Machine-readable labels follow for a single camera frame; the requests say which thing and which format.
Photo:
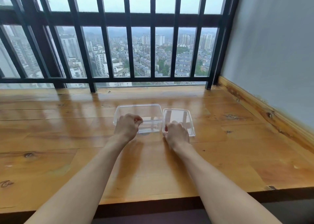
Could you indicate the person's left hand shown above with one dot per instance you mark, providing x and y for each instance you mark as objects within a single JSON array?
[{"x": 126, "y": 127}]

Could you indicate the person's right hand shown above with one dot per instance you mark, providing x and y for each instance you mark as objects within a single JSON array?
[{"x": 177, "y": 135}]

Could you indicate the person's left thumb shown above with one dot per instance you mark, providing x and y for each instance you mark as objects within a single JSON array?
[{"x": 138, "y": 120}]

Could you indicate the person's right thumb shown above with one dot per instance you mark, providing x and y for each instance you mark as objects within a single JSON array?
[{"x": 165, "y": 130}]

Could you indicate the clear plastic container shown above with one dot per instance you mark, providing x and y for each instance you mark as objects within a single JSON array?
[{"x": 147, "y": 116}]

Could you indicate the clear plastic lid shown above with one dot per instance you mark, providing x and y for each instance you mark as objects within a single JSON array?
[{"x": 181, "y": 117}]

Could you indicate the person's left forearm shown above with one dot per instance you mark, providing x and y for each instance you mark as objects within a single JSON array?
[{"x": 83, "y": 182}]

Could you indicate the person's right forearm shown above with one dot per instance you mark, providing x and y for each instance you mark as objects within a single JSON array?
[{"x": 220, "y": 189}]

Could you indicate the black metal window railing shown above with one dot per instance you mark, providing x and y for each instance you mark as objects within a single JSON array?
[{"x": 117, "y": 20}]

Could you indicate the wooden baseboard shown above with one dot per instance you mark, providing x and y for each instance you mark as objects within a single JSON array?
[{"x": 267, "y": 113}]

